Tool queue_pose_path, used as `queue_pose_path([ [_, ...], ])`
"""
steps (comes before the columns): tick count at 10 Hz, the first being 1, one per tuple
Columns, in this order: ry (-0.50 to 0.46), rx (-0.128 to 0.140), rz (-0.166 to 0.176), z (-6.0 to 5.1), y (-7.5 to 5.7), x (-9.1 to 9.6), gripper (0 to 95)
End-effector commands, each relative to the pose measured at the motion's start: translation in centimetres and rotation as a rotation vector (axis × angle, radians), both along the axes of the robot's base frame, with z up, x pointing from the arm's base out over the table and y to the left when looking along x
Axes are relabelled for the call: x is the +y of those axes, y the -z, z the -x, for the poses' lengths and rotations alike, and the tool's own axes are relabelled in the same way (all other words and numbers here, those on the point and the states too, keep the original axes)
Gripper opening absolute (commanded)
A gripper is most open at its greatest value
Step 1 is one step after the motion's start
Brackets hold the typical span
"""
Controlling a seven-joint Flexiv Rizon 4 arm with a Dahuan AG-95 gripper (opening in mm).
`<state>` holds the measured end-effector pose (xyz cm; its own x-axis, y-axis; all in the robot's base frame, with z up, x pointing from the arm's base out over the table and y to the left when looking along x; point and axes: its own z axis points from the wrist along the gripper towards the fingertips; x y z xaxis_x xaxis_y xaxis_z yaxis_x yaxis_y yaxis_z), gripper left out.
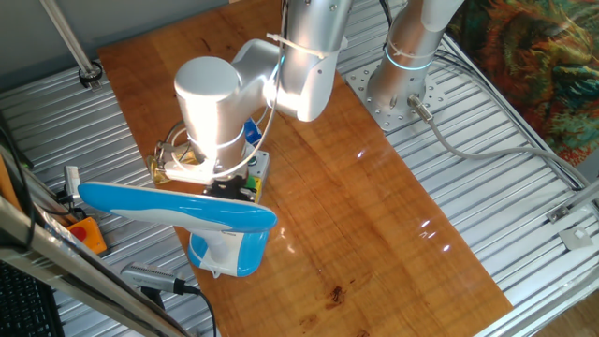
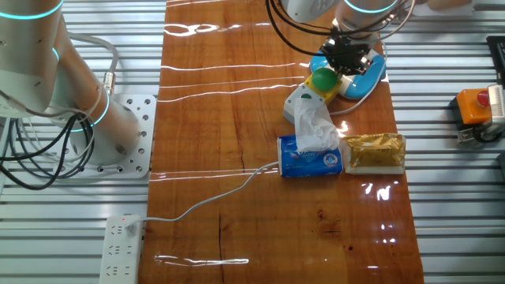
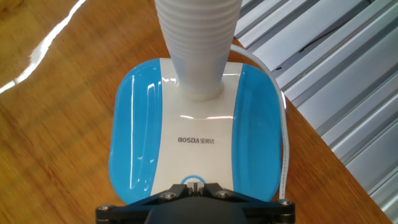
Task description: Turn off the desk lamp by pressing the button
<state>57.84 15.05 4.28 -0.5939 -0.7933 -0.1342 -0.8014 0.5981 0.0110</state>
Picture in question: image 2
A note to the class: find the beige rounded object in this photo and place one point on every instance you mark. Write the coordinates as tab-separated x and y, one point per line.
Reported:
450	4

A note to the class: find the grey yellow push button box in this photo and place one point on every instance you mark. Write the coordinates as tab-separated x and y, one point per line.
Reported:
319	88

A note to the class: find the black flat device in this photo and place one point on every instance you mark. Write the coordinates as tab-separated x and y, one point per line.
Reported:
498	55

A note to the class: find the silver robot mounting plate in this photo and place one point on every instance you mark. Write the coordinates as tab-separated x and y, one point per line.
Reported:
144	130

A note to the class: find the orange emergency stop box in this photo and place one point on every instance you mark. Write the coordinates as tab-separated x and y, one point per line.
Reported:
471	106

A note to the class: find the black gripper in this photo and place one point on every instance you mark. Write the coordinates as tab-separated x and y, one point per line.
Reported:
349	57

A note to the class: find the white power strip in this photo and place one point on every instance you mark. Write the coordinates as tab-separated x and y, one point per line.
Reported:
118	252

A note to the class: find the blue tissue pack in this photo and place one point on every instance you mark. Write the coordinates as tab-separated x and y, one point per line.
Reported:
307	163

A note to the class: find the gold foil package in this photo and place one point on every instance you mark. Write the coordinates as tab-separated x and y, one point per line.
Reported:
375	150
375	170

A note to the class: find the white pulled-out tissue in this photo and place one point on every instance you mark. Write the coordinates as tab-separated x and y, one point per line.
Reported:
315	130

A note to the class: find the grey metal bracket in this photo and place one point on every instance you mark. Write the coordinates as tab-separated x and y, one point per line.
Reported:
467	134

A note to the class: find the white vented device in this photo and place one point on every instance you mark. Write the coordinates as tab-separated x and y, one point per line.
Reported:
498	100

